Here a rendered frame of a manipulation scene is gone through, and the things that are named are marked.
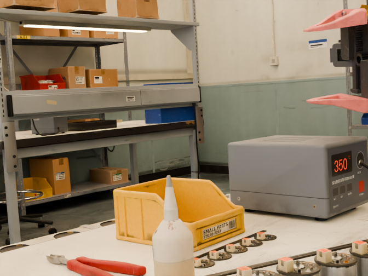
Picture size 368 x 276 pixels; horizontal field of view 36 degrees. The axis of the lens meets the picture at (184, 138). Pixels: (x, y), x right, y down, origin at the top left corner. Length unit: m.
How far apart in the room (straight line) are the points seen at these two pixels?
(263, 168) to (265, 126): 5.24
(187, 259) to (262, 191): 0.30
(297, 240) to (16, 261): 0.30
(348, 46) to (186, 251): 0.47
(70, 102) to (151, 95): 0.55
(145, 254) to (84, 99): 2.39
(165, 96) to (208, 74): 3.15
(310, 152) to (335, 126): 4.84
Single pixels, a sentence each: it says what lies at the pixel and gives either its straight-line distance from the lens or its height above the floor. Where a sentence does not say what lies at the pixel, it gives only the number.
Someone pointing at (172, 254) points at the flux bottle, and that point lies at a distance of 0.46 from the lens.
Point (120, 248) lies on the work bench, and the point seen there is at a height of 0.75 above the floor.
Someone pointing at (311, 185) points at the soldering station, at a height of 0.80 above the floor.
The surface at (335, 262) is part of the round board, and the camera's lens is 0.35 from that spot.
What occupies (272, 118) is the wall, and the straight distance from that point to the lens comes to 5.92.
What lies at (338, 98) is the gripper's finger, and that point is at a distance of 0.85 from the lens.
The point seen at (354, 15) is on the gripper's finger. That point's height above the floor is 1.01.
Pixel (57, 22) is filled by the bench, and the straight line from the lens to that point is 3.14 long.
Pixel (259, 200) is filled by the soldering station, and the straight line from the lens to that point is 0.76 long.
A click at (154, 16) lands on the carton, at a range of 3.40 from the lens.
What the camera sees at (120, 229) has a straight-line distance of 0.67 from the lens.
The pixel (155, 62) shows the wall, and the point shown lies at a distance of 6.21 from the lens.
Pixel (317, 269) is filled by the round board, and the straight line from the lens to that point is 0.34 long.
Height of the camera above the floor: 0.92
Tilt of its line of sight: 4 degrees down
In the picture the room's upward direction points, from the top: 3 degrees counter-clockwise
